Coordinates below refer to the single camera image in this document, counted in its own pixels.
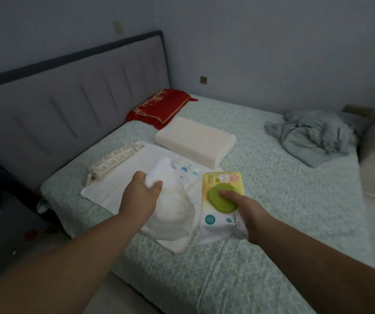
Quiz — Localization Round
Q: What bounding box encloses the white diaper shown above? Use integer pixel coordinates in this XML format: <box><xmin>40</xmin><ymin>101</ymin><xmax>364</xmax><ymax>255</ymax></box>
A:
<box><xmin>140</xmin><ymin>157</ymin><xmax>197</xmax><ymax>242</ymax></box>

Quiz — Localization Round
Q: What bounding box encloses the person's left forearm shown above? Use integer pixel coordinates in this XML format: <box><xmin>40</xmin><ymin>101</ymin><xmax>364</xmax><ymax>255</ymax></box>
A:
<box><xmin>0</xmin><ymin>212</ymin><xmax>142</xmax><ymax>314</ymax></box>

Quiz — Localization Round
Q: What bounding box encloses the person's right hand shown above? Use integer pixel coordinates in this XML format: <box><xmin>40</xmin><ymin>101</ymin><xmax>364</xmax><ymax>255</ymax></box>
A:
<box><xmin>219</xmin><ymin>189</ymin><xmax>276</xmax><ymax>246</ymax></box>

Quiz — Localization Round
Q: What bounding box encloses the red embroidered pillow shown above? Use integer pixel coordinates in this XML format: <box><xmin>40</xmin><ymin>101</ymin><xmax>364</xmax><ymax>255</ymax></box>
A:
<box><xmin>125</xmin><ymin>89</ymin><xmax>198</xmax><ymax>130</ymax></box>

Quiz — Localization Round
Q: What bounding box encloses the person's left hand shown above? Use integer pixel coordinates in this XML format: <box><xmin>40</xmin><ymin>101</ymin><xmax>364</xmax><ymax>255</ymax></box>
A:
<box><xmin>118</xmin><ymin>171</ymin><xmax>163</xmax><ymax>226</ymax></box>

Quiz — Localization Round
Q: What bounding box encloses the blue print diaper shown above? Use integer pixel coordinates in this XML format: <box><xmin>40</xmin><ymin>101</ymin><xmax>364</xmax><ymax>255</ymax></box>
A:
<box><xmin>171</xmin><ymin>160</ymin><xmax>202</xmax><ymax>184</ymax></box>

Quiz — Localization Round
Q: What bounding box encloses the person's right forearm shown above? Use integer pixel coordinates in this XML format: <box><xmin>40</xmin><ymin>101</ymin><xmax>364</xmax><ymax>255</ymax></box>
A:
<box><xmin>252</xmin><ymin>218</ymin><xmax>375</xmax><ymax>314</ymax></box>

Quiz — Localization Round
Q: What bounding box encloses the crumpled grey blanket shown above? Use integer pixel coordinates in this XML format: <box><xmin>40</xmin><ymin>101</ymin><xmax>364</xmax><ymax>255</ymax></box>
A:
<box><xmin>264</xmin><ymin>110</ymin><xmax>360</xmax><ymax>168</ymax></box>

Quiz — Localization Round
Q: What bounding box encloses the white changing mat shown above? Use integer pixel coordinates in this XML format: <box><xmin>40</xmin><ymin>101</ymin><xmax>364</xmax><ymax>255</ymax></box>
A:
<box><xmin>81</xmin><ymin>142</ymin><xmax>224</xmax><ymax>255</ymax></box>

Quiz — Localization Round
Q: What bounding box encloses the bed with green quilted sheet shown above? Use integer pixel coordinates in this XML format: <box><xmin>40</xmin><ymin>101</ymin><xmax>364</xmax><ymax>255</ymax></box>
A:
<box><xmin>0</xmin><ymin>30</ymin><xmax>375</xmax><ymax>314</ymax></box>

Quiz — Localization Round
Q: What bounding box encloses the small patterned roll pillow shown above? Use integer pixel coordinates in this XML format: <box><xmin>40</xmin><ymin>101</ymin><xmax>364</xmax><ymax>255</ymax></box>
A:
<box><xmin>84</xmin><ymin>140</ymin><xmax>146</xmax><ymax>186</ymax></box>

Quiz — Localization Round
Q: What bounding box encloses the yellow wet wipes pack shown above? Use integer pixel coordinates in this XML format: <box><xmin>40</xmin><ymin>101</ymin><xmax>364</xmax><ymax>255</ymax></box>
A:
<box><xmin>199</xmin><ymin>171</ymin><xmax>249</xmax><ymax>245</ymax></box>

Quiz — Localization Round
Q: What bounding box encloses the cream foam pillow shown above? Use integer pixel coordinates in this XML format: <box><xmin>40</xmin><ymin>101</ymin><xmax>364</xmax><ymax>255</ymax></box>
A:
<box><xmin>154</xmin><ymin>116</ymin><xmax>237</xmax><ymax>170</ymax></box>

